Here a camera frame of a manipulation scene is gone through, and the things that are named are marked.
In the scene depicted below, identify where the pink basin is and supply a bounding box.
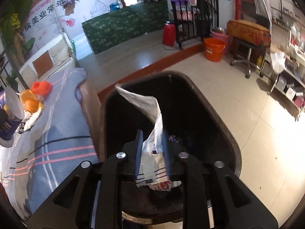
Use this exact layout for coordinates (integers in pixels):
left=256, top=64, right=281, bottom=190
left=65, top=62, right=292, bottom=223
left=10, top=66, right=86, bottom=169
left=211, top=29, right=230, bottom=48

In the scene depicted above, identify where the black trash bin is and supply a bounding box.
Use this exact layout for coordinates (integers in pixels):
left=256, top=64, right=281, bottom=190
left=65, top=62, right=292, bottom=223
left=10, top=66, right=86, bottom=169
left=99, top=70, right=242, bottom=225

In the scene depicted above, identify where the red bag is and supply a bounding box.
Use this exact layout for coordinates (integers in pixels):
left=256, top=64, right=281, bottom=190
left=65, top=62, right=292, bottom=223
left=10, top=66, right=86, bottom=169
left=162, top=23, right=177, bottom=48

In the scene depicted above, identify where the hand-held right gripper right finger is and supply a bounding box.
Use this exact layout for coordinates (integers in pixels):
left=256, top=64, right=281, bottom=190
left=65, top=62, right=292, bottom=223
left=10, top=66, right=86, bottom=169
left=162, top=130, right=279, bottom=229

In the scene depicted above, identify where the orange plastic bucket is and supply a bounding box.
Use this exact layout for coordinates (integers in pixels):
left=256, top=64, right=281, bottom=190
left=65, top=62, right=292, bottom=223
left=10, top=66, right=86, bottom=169
left=203, top=38, right=226, bottom=62

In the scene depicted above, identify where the chrome stool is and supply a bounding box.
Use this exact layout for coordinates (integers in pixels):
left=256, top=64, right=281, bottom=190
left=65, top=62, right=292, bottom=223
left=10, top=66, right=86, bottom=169
left=230, top=39, right=265, bottom=78

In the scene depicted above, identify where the shelf with goods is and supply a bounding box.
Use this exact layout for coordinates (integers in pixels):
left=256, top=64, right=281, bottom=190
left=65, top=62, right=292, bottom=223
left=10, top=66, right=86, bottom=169
left=260, top=24, right=305, bottom=121

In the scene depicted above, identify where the white plastic bag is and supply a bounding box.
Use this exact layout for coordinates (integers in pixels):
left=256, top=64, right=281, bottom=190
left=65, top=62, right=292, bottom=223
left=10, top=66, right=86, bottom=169
left=270, top=51, right=286, bottom=73

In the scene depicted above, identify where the purple paper cup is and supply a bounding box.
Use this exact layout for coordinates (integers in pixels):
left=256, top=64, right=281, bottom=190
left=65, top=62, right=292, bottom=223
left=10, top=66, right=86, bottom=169
left=0, top=87, right=25, bottom=148

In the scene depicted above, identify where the white plastic wrapper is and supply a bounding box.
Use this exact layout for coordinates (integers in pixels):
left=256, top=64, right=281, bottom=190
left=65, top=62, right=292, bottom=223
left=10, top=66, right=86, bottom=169
left=115, top=84, right=182, bottom=192

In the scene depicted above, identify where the white cushion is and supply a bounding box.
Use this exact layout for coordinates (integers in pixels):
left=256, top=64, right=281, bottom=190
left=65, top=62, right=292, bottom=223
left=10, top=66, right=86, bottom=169
left=49, top=40, right=72, bottom=61

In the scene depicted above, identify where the black metal rack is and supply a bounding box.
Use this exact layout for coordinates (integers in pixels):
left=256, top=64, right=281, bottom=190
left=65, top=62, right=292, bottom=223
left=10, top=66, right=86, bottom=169
left=170, top=0, right=220, bottom=50

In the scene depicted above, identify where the orange foam fruit net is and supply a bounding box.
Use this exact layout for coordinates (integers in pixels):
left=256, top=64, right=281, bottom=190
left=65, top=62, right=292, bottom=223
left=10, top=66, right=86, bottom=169
left=32, top=81, right=52, bottom=95

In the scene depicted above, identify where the brown cushion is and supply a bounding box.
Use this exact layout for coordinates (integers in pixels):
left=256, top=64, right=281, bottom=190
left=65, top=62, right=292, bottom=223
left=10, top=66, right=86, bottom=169
left=32, top=51, right=54, bottom=78

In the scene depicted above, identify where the orange peel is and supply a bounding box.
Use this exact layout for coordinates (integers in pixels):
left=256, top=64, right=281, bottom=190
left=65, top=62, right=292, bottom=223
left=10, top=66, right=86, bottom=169
left=19, top=89, right=40, bottom=114

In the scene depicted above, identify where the white wicker swing sofa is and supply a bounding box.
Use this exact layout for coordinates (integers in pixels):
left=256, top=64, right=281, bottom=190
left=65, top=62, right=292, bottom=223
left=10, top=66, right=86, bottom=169
left=18, top=32, right=77, bottom=81

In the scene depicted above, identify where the green patterned counter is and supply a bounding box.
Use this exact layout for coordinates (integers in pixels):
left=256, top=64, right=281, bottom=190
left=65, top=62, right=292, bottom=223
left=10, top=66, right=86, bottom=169
left=82, top=0, right=169, bottom=54

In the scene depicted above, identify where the orange patterned cushion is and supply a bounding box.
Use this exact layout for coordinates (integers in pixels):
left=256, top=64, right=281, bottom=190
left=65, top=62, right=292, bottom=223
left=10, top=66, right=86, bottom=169
left=226, top=20, right=272, bottom=46

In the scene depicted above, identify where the artificial tree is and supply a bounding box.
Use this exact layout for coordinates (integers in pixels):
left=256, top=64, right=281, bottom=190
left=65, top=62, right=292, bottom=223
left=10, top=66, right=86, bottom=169
left=0, top=0, right=36, bottom=62

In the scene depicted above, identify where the wall poster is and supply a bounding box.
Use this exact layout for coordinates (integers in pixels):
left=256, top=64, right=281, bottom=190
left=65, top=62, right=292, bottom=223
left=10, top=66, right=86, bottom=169
left=21, top=0, right=121, bottom=44

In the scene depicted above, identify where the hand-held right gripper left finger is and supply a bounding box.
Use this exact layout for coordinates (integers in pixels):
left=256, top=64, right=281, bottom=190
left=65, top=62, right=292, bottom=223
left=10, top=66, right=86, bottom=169
left=27, top=129, right=144, bottom=229

